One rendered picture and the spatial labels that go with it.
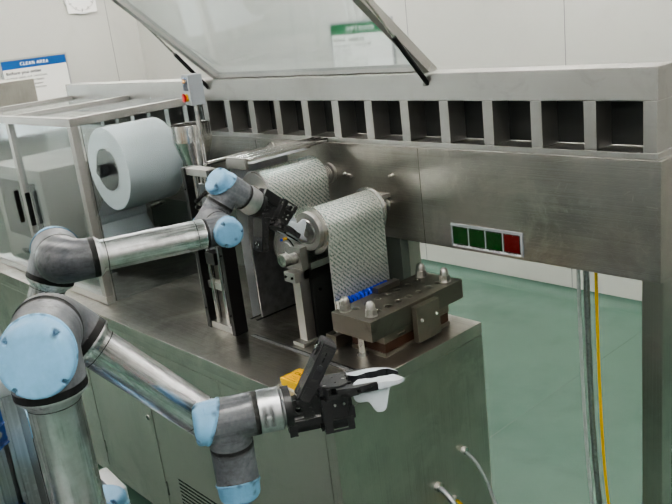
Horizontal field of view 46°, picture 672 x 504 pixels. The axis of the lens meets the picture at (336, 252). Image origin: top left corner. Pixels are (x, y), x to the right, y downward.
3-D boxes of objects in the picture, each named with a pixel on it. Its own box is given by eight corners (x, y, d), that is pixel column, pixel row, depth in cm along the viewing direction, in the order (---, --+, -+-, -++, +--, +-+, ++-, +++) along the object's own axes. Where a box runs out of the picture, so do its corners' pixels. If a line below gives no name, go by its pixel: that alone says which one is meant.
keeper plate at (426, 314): (414, 342, 230) (410, 307, 227) (436, 330, 237) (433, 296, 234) (420, 344, 229) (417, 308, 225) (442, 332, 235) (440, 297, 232)
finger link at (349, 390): (377, 385, 138) (327, 392, 138) (375, 375, 138) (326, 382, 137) (379, 394, 133) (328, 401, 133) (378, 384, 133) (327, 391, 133)
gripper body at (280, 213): (300, 208, 223) (270, 188, 215) (288, 235, 221) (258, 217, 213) (283, 205, 228) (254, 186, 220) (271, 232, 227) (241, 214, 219)
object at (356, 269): (335, 315, 236) (328, 256, 230) (389, 291, 250) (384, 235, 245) (337, 316, 235) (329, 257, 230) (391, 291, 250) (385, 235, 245)
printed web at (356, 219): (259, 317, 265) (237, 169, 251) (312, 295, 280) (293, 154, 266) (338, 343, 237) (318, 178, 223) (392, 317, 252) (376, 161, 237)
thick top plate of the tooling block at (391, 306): (333, 330, 230) (331, 311, 228) (423, 288, 255) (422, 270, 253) (372, 343, 218) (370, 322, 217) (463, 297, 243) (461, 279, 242)
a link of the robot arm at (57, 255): (33, 250, 175) (242, 208, 193) (29, 240, 185) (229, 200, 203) (44, 299, 178) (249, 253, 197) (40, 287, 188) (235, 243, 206)
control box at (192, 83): (180, 105, 264) (175, 75, 262) (199, 102, 267) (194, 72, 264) (187, 106, 258) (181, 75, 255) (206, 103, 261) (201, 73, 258)
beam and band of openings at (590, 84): (73, 127, 405) (64, 82, 398) (88, 124, 410) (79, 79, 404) (657, 160, 182) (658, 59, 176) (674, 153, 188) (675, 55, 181)
